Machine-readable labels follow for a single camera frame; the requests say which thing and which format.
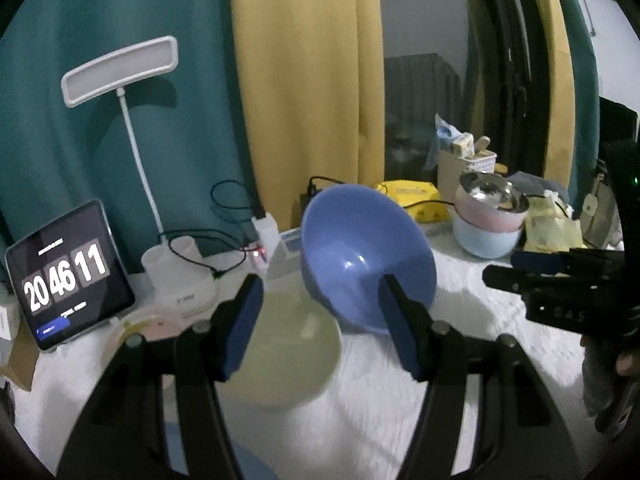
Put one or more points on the dark glass window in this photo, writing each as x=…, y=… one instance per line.
x=420, y=25

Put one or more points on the white tablecloth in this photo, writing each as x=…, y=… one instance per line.
x=500, y=385

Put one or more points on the yellow wipes pack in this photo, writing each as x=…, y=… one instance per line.
x=415, y=195

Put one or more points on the wooden utensil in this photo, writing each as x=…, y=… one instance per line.
x=482, y=144

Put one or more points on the blue plate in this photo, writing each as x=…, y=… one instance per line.
x=255, y=467

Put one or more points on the cream packet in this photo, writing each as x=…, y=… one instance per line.
x=464, y=145

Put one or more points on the cardboard box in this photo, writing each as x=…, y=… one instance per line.
x=22, y=360

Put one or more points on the blue plastic packet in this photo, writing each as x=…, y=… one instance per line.
x=445, y=132

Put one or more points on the pink strawberry print bowl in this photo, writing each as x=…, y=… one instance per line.
x=150, y=327

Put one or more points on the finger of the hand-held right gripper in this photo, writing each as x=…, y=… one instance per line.
x=510, y=280
x=540, y=257

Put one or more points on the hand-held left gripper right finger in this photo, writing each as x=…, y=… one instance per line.
x=400, y=330

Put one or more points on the person's right hand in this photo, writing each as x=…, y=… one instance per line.
x=629, y=362

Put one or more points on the metal bowl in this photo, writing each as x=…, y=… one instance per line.
x=487, y=192

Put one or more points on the small white box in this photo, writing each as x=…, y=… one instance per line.
x=7, y=330

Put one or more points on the white power strip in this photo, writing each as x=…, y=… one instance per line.
x=290, y=250

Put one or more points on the grey cloth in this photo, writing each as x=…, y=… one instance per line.
x=530, y=180

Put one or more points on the white utensil holder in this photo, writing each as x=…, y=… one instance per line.
x=470, y=170

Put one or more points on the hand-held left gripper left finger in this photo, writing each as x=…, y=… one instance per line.
x=242, y=330

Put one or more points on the plain pink bowl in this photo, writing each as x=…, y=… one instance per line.
x=480, y=217

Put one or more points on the black tablet with clock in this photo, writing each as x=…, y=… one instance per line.
x=65, y=280

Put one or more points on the yellow tissue pack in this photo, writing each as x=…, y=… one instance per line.
x=550, y=232

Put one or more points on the steel thermos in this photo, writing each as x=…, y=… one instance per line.
x=600, y=205

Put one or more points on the yellow curtain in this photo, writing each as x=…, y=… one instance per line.
x=300, y=85
x=555, y=85

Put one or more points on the light blue bowl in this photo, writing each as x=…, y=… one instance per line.
x=480, y=242

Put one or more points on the teal curtain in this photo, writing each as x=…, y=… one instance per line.
x=585, y=110
x=200, y=135

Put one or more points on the black charger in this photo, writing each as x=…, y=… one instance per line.
x=306, y=200

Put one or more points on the cream bowl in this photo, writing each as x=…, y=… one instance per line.
x=290, y=350

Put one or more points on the white charger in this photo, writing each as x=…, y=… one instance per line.
x=265, y=235

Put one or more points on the white desk lamp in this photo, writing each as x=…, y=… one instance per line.
x=120, y=70

